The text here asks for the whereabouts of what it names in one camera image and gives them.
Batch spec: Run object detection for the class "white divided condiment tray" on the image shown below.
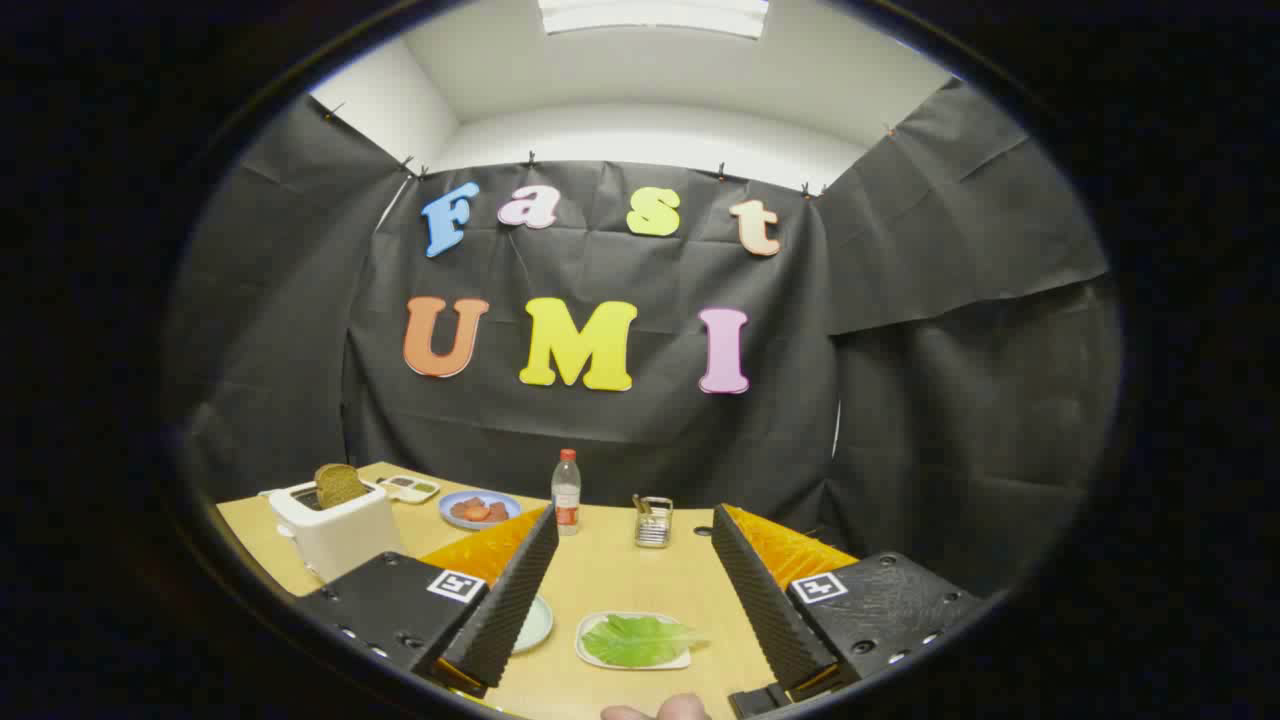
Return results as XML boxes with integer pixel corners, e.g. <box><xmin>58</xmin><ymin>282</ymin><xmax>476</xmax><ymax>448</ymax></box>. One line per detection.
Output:
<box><xmin>375</xmin><ymin>475</ymin><xmax>441</xmax><ymax>504</ymax></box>

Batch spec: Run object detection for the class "metal wire utensil holder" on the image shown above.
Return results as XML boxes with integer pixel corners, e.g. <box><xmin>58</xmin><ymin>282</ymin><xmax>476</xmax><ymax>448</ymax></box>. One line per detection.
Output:
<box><xmin>634</xmin><ymin>495</ymin><xmax>674</xmax><ymax>549</ymax></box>

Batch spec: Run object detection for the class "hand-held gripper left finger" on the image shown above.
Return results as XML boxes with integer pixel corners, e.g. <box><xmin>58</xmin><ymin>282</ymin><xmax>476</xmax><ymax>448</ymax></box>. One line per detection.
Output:
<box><xmin>295</xmin><ymin>503</ymin><xmax>561</xmax><ymax>699</ymax></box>

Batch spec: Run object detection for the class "ceiling light panel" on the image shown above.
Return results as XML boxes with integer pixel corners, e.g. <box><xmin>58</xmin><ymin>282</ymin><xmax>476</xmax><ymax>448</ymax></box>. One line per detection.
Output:
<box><xmin>538</xmin><ymin>0</ymin><xmax>769</xmax><ymax>39</ymax></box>

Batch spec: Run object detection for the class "blue round plate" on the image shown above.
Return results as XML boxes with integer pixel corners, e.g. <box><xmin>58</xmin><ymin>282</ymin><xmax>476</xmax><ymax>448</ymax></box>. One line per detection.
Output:
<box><xmin>438</xmin><ymin>489</ymin><xmax>523</xmax><ymax>531</ymax></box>

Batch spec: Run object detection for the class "brown toasted bread slice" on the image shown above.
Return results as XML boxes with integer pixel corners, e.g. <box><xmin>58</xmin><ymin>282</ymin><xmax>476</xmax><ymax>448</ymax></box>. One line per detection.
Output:
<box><xmin>314</xmin><ymin>463</ymin><xmax>369</xmax><ymax>509</ymax></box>

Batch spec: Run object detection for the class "green lettuce leaf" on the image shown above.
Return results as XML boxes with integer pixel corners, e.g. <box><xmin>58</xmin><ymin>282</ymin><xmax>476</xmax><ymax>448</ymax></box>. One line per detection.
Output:
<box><xmin>582</xmin><ymin>615</ymin><xmax>706</xmax><ymax>668</ymax></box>

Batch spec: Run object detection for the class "clear bottle with red label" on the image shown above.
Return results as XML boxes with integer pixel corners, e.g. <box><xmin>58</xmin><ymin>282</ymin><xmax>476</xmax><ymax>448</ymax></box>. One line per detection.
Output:
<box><xmin>552</xmin><ymin>449</ymin><xmax>582</xmax><ymax>537</ymax></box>

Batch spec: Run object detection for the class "white rectangular plate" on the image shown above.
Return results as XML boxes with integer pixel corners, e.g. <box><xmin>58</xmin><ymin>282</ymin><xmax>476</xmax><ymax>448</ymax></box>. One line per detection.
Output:
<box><xmin>575</xmin><ymin>611</ymin><xmax>693</xmax><ymax>671</ymax></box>

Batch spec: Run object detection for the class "light green round plate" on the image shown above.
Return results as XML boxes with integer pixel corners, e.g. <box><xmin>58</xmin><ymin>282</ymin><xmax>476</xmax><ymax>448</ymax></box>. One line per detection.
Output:
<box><xmin>512</xmin><ymin>595</ymin><xmax>554</xmax><ymax>655</ymax></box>

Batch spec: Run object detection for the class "black backdrop cloth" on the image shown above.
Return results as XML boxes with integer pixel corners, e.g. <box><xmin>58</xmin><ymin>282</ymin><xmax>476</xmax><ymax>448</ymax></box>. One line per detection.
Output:
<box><xmin>165</xmin><ymin>80</ymin><xmax>1121</xmax><ymax>601</ymax></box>

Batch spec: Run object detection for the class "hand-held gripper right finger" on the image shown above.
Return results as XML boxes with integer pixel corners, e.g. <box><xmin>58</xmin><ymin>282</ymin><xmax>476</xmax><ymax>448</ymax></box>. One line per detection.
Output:
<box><xmin>712</xmin><ymin>503</ymin><xmax>986</xmax><ymax>717</ymax></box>

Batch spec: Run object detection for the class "white toaster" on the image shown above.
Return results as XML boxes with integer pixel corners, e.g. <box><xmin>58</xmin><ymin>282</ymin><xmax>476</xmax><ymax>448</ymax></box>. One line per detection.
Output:
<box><xmin>268</xmin><ymin>478</ymin><xmax>406</xmax><ymax>584</ymax></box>

